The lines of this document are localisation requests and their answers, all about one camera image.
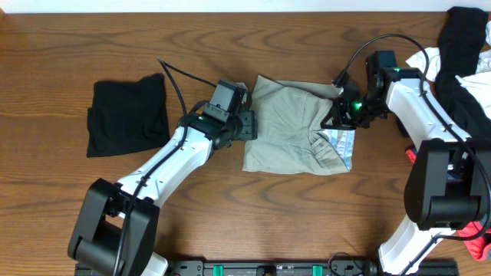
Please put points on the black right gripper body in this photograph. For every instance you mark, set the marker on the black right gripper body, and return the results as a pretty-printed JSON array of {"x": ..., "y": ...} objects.
[{"x": 341, "y": 116}]

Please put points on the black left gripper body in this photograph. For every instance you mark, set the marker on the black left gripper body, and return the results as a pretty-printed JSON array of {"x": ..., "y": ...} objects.
[{"x": 248, "y": 126}]

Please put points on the khaki green shorts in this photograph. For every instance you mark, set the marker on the khaki green shorts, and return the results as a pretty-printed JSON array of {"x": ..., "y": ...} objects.
[{"x": 290, "y": 138}]

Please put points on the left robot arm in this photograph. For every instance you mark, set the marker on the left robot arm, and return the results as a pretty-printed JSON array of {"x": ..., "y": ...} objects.
[{"x": 117, "y": 224}]

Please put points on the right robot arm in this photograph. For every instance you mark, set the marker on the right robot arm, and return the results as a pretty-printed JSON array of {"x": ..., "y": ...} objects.
[{"x": 447, "y": 195}]

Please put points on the black folded garment left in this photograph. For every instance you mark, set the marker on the black folded garment left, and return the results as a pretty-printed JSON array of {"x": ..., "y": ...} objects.
[{"x": 127, "y": 117}]

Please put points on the white garment right pile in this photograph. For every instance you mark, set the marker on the white garment right pile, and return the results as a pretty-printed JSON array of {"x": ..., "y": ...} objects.
[{"x": 459, "y": 59}]

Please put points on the black garment right pile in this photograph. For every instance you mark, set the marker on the black garment right pile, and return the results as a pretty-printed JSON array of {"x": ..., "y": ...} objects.
[{"x": 462, "y": 109}]

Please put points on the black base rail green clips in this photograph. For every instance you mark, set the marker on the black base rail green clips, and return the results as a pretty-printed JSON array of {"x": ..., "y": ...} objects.
[{"x": 337, "y": 266}]

